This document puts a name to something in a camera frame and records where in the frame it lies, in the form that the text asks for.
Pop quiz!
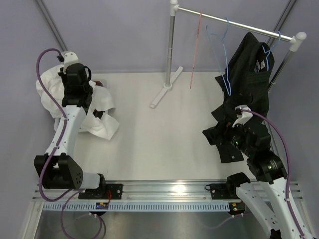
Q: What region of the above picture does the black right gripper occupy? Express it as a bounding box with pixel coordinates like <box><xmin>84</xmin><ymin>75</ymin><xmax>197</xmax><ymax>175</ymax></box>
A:
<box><xmin>202</xmin><ymin>117</ymin><xmax>255</xmax><ymax>157</ymax></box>

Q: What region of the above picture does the white shirt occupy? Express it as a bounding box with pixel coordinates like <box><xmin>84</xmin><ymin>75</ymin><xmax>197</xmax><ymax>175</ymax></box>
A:
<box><xmin>36</xmin><ymin>64</ymin><xmax>120</xmax><ymax>140</ymax></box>

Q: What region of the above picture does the blue wire hanger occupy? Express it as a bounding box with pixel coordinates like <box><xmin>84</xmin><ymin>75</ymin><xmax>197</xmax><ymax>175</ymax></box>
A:
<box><xmin>205</xmin><ymin>18</ymin><xmax>232</xmax><ymax>96</ymax></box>
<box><xmin>262</xmin><ymin>30</ymin><xmax>282</xmax><ymax>71</ymax></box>

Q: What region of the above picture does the pink wire hanger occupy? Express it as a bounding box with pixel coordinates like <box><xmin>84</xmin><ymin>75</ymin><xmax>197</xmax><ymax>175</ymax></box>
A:
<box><xmin>189</xmin><ymin>11</ymin><xmax>202</xmax><ymax>89</ymax></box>

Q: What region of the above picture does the red plaid shirt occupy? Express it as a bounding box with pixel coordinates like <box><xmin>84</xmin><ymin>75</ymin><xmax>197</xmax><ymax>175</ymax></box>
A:
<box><xmin>94</xmin><ymin>81</ymin><xmax>104</xmax><ymax>87</ymax></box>

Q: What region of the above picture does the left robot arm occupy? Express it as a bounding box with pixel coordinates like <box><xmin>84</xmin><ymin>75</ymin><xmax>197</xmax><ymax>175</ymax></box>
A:
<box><xmin>34</xmin><ymin>63</ymin><xmax>107</xmax><ymax>202</ymax></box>

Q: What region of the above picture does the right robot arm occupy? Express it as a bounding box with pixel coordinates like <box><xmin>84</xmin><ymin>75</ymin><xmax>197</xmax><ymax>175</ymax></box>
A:
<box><xmin>202</xmin><ymin>122</ymin><xmax>313</xmax><ymax>239</ymax></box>

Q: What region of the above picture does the black pinstripe shirt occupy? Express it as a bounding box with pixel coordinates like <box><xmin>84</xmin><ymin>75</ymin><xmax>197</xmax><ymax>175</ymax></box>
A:
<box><xmin>211</xmin><ymin>32</ymin><xmax>275</xmax><ymax>163</ymax></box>

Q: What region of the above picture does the white plastic basket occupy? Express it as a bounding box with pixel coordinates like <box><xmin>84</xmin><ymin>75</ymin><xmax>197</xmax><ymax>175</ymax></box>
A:
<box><xmin>79</xmin><ymin>82</ymin><xmax>119</xmax><ymax>139</ymax></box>

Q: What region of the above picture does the metal clothes rack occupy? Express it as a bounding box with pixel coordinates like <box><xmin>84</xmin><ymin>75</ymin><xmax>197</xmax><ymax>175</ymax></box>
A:
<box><xmin>150</xmin><ymin>0</ymin><xmax>307</xmax><ymax>109</ymax></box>

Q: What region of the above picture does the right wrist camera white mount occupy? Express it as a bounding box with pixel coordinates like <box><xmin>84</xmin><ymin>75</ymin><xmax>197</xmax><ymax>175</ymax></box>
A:
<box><xmin>232</xmin><ymin>105</ymin><xmax>253</xmax><ymax>128</ymax></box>

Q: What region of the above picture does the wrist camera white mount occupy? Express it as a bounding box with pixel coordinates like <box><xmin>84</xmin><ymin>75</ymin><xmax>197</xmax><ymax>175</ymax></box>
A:
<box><xmin>61</xmin><ymin>51</ymin><xmax>80</xmax><ymax>74</ymax></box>
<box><xmin>232</xmin><ymin>105</ymin><xmax>253</xmax><ymax>128</ymax></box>

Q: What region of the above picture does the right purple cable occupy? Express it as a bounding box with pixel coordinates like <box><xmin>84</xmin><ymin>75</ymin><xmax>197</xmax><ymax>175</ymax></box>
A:
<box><xmin>240</xmin><ymin>109</ymin><xmax>307</xmax><ymax>237</ymax></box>

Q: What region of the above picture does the purple cable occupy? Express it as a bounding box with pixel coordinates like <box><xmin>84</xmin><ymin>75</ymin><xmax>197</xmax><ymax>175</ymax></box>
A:
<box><xmin>240</xmin><ymin>109</ymin><xmax>307</xmax><ymax>237</ymax></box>
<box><xmin>36</xmin><ymin>48</ymin><xmax>105</xmax><ymax>237</ymax></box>

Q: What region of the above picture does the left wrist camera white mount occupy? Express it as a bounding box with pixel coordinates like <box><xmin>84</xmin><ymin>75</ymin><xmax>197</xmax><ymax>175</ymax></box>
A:
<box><xmin>61</xmin><ymin>51</ymin><xmax>80</xmax><ymax>74</ymax></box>

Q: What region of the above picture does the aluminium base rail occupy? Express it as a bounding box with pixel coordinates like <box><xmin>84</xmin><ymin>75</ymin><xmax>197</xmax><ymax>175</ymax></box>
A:
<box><xmin>31</xmin><ymin>180</ymin><xmax>304</xmax><ymax>202</ymax></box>

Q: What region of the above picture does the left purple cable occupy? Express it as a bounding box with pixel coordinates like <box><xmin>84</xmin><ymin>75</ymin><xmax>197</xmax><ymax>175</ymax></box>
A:
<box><xmin>36</xmin><ymin>48</ymin><xmax>105</xmax><ymax>237</ymax></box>

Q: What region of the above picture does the white slotted cable duct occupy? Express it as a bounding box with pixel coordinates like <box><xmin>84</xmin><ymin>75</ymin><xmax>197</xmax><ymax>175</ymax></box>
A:
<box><xmin>43</xmin><ymin>201</ymin><xmax>230</xmax><ymax>212</ymax></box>

